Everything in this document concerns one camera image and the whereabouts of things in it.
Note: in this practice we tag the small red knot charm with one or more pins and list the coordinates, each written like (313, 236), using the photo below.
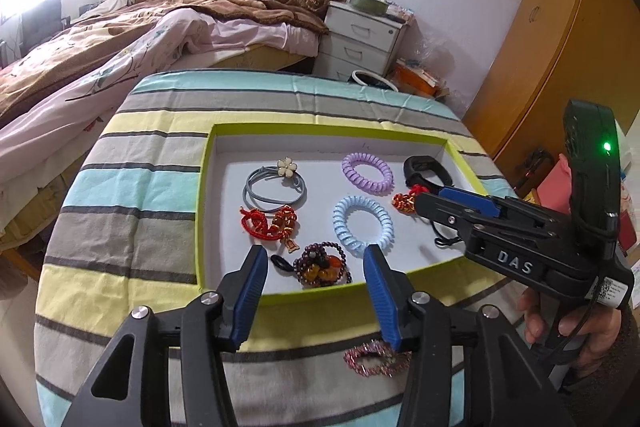
(404, 202)

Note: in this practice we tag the bed with pink duvet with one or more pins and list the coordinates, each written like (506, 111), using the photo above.
(50, 142)

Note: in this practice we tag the black chair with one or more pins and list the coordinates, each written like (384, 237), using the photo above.
(42, 14)

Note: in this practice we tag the pink box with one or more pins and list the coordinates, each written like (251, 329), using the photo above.
(555, 182)

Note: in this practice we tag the person's right hand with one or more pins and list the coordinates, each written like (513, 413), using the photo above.
(600, 332)

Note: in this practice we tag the stack of orange books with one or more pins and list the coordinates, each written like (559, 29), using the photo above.
(415, 77)

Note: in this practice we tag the wooden wardrobe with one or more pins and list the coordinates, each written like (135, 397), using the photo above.
(550, 57)

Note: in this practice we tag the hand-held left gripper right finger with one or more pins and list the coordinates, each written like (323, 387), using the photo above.
(382, 297)

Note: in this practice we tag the striped tablecloth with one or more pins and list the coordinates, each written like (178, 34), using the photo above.
(125, 207)

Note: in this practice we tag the yellow-green shallow cardboard box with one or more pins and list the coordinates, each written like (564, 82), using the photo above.
(322, 187)

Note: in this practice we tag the white nightstand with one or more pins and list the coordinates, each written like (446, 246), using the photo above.
(355, 37)

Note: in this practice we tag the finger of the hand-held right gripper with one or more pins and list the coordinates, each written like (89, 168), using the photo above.
(470, 201)
(445, 212)

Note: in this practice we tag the black wristband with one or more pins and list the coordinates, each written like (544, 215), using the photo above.
(415, 167)

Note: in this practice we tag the brown blanket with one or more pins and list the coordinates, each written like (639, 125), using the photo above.
(225, 2)

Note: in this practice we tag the white round basin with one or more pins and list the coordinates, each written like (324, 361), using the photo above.
(385, 82)

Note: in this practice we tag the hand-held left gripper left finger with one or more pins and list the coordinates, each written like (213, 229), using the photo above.
(250, 292)

